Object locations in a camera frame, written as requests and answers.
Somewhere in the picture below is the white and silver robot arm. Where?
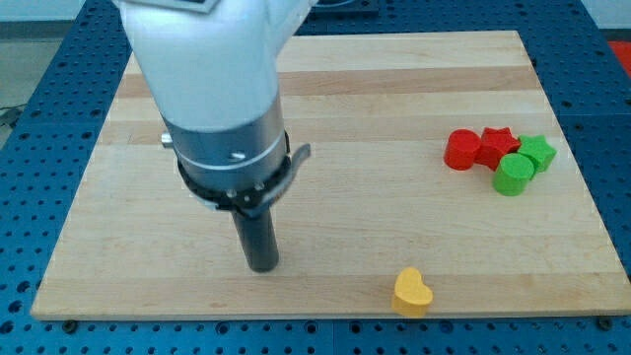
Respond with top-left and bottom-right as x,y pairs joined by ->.
115,0 -> 315,190

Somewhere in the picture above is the light wooden board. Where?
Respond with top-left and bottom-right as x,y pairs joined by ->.
32,31 -> 630,320

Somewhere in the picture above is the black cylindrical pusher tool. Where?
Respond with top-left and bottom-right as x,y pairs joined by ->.
232,209 -> 279,273

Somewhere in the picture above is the red cylinder block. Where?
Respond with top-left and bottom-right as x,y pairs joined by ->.
444,129 -> 481,171

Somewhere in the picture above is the yellow heart block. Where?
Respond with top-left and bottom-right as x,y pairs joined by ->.
390,267 -> 434,319

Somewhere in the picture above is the red star block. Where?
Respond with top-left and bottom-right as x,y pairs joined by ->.
474,127 -> 522,171

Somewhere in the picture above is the green cylinder block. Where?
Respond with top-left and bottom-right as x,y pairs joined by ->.
492,153 -> 534,196

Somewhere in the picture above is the green star block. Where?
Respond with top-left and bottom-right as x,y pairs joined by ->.
518,135 -> 557,174

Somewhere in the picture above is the black clamp ring with lever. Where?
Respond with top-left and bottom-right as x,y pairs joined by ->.
175,129 -> 313,220

